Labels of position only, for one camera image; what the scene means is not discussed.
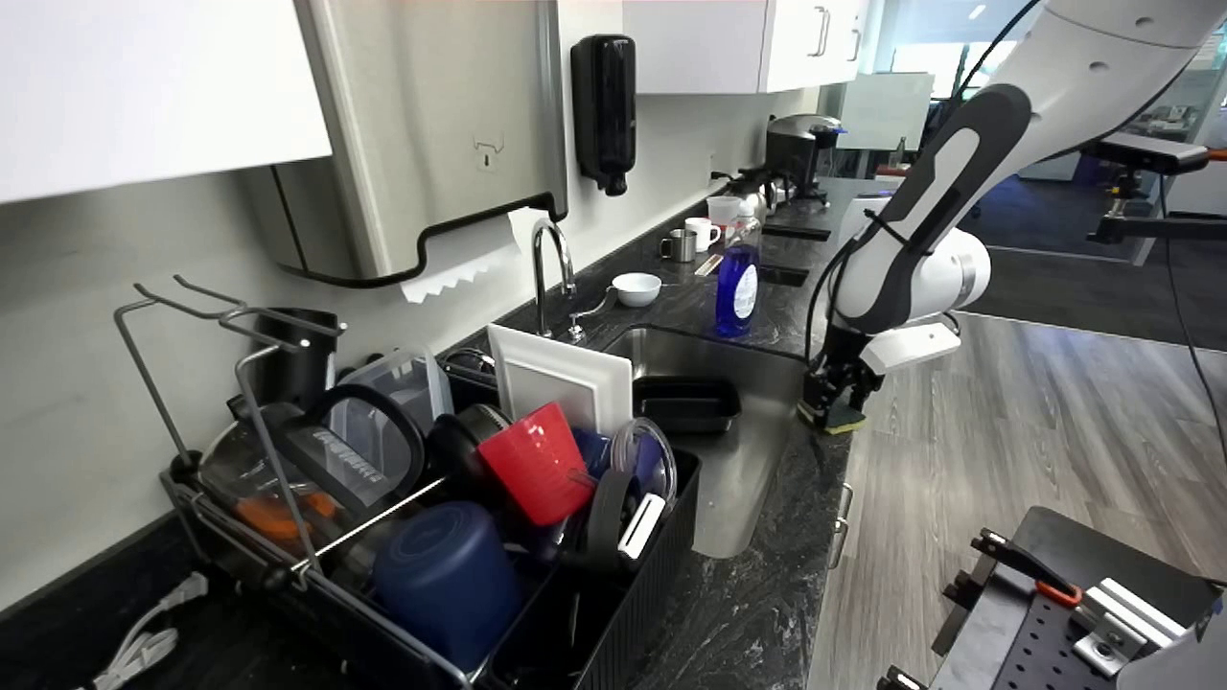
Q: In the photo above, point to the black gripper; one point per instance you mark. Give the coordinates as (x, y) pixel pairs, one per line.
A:
(847, 357)

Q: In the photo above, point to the green and yellow sponge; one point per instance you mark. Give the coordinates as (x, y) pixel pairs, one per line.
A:
(838, 422)

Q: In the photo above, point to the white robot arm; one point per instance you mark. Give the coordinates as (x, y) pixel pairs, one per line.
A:
(923, 192)

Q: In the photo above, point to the blue cup on counter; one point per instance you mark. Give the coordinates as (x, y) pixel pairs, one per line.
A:
(736, 297)

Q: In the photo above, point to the stainless steel sink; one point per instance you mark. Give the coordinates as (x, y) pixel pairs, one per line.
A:
(732, 484)

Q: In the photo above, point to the white mug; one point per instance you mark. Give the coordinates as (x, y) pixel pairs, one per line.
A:
(701, 236)

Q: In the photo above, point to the stainless steel cup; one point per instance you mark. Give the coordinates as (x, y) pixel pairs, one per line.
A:
(676, 247)

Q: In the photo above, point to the white ceramic bowl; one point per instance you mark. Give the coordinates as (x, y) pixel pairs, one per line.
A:
(635, 288)

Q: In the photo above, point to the black coffee machine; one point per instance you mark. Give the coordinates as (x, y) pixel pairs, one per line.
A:
(804, 155)

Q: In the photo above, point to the black dish rack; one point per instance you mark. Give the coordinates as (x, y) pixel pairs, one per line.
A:
(636, 588)

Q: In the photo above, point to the white rectangular plate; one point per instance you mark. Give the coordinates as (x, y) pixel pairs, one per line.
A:
(561, 378)

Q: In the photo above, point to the white board panel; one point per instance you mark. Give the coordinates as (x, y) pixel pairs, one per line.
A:
(882, 114)

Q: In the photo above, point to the red plastic cup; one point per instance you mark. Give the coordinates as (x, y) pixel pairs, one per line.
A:
(538, 465)

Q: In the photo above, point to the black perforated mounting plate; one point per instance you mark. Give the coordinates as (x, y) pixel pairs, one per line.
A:
(1020, 652)

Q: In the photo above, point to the chrome sink faucet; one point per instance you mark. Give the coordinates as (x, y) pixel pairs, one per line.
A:
(534, 288)

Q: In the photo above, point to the white upper cabinet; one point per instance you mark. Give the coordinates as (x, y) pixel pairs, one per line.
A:
(156, 90)
(701, 44)

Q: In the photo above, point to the black workbench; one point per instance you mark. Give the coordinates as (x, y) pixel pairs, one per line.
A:
(1150, 155)

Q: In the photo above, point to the white paper towel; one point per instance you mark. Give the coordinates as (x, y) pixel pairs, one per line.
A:
(462, 261)

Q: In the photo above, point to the clear plastic container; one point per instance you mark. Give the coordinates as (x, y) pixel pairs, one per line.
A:
(406, 385)

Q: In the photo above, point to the blue plastic bowl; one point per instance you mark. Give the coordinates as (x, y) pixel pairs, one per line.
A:
(445, 582)

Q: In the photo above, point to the black rimmed glass lid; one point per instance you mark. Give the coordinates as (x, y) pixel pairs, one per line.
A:
(370, 444)

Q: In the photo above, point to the steel paper towel dispenser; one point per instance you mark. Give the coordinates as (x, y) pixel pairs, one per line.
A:
(433, 117)

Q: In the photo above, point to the black utensil cup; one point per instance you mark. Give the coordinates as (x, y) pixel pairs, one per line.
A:
(301, 367)

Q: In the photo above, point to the orange utensil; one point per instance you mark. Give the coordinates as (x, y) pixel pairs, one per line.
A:
(272, 516)

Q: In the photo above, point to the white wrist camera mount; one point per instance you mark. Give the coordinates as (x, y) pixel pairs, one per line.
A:
(915, 348)

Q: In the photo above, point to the silver aluminium bracket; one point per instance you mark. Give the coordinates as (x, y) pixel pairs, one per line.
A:
(1132, 620)

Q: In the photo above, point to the black wall soap dispenser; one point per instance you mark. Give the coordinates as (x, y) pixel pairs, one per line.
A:
(603, 108)

